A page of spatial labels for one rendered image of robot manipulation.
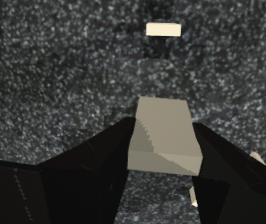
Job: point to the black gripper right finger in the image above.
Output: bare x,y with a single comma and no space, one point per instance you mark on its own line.
231,186

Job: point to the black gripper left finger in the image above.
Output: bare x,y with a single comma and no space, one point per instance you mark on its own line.
81,186

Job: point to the cream domino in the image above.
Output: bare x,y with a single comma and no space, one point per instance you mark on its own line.
163,29
163,138
193,196
256,157

